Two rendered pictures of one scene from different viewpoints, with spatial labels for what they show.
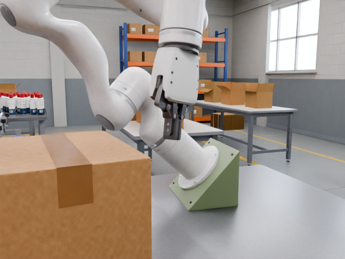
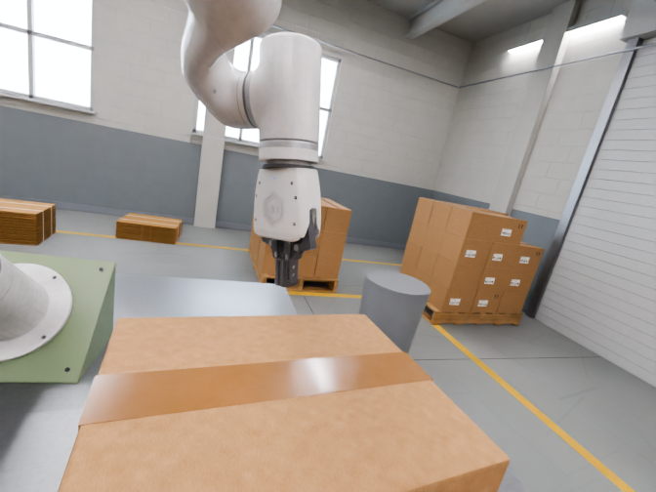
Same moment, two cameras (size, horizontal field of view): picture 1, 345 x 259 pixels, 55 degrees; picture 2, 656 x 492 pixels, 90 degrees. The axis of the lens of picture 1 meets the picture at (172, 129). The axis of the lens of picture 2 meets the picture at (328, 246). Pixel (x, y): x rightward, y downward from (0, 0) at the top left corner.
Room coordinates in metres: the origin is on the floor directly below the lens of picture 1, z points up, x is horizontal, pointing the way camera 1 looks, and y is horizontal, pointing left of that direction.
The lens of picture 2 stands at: (0.59, 0.47, 1.31)
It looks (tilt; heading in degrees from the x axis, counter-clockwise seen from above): 14 degrees down; 269
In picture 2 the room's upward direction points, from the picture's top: 12 degrees clockwise
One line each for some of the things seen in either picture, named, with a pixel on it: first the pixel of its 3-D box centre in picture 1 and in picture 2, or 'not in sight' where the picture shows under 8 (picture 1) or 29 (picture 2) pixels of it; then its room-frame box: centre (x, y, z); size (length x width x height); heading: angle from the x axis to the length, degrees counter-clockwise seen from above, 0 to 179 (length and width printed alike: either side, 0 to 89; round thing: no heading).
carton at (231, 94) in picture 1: (231, 93); not in sight; (5.67, -1.00, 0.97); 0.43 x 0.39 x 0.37; 108
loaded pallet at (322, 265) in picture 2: not in sight; (294, 233); (0.97, -3.25, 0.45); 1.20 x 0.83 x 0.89; 112
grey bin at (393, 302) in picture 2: not in sight; (387, 320); (0.05, -1.72, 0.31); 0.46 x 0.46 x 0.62
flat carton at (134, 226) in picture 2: not in sight; (151, 227); (2.76, -3.50, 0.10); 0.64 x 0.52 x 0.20; 17
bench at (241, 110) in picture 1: (233, 126); not in sight; (5.71, -1.06, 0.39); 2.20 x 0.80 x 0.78; 20
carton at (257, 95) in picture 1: (256, 95); not in sight; (5.12, -1.28, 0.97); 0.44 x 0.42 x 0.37; 107
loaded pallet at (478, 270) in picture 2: not in sight; (467, 261); (-0.99, -3.11, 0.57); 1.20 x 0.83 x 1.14; 22
